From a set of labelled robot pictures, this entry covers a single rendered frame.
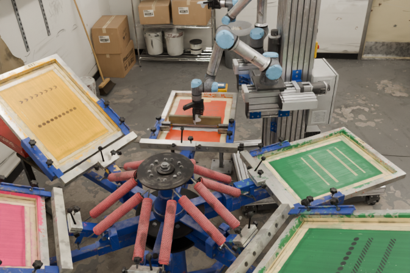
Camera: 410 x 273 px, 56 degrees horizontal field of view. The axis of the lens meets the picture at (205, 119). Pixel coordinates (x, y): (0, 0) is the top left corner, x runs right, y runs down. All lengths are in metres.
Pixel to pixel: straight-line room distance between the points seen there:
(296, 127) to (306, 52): 0.69
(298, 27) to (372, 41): 3.83
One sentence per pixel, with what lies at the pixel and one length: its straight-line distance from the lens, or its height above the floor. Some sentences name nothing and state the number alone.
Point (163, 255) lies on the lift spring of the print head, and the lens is 1.87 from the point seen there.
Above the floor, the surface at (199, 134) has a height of 0.95.
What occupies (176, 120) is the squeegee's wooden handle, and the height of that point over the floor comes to 1.01.
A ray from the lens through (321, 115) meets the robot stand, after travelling 3.36.
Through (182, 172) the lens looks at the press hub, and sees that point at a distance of 1.99.
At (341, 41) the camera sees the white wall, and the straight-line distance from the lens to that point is 6.57.
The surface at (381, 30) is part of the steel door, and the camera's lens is 6.71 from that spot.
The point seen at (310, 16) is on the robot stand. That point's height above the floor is 1.70.
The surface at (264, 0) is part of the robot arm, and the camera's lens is 3.34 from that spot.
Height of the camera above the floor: 2.59
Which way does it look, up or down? 33 degrees down
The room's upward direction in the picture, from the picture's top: 2 degrees counter-clockwise
